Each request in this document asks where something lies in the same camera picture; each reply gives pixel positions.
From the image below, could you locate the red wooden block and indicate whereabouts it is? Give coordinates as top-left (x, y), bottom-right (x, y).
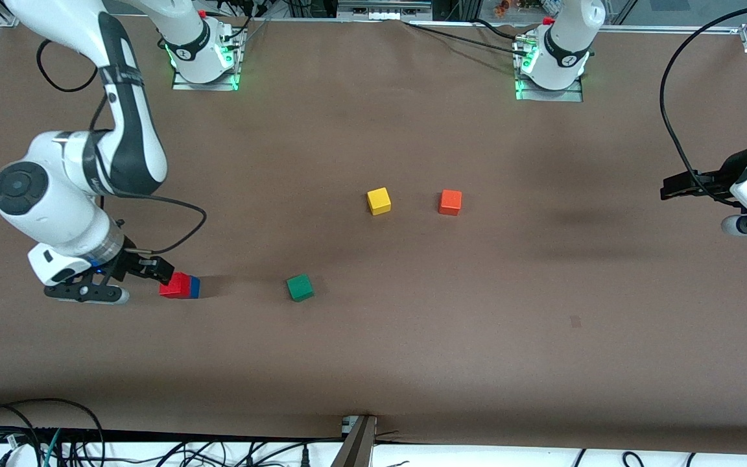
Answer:
top-left (159, 272), bottom-right (191, 300)

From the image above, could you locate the green wooden block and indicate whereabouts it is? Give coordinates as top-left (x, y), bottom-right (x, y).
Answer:
top-left (286, 273), bottom-right (315, 302)

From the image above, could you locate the yellow wooden block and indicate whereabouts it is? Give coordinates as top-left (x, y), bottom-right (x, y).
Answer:
top-left (367, 187), bottom-right (392, 216)

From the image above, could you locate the brown paper table cover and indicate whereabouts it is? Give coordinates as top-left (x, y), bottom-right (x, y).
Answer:
top-left (0, 13), bottom-right (747, 455)

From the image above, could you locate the silver power strip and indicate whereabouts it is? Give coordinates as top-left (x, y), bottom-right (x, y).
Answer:
top-left (338, 0), bottom-right (433, 21)

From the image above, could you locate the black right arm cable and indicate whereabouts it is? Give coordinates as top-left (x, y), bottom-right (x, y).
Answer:
top-left (35, 39), bottom-right (208, 255)

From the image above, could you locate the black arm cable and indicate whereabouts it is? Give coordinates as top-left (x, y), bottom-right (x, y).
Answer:
top-left (35, 39), bottom-right (208, 255)
top-left (660, 0), bottom-right (747, 192)

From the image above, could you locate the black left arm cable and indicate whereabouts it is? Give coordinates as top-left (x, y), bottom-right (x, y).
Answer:
top-left (660, 0), bottom-right (747, 192)

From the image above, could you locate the black looped floor cable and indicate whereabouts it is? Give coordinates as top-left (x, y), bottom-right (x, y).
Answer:
top-left (0, 397), bottom-right (106, 467)

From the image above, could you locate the aluminium table edge rail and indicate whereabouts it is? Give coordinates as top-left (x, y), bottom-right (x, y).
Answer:
top-left (597, 23), bottom-right (745, 34)

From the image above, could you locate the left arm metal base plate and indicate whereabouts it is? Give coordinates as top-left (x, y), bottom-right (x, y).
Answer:
top-left (515, 39), bottom-right (585, 102)

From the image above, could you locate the teal network cable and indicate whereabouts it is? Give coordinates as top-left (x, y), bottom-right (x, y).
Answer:
top-left (43, 428), bottom-right (63, 467)

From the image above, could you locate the black right arm cable strap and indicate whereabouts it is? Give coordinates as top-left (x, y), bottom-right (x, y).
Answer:
top-left (100, 64), bottom-right (145, 89)

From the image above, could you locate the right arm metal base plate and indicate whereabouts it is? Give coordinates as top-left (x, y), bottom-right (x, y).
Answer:
top-left (171, 26), bottom-right (242, 91)

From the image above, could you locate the black base power cable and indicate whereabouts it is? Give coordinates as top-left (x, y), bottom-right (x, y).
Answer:
top-left (403, 19), bottom-right (530, 56)

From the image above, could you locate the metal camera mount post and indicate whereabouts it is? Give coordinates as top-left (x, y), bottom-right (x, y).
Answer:
top-left (331, 415), bottom-right (377, 467)

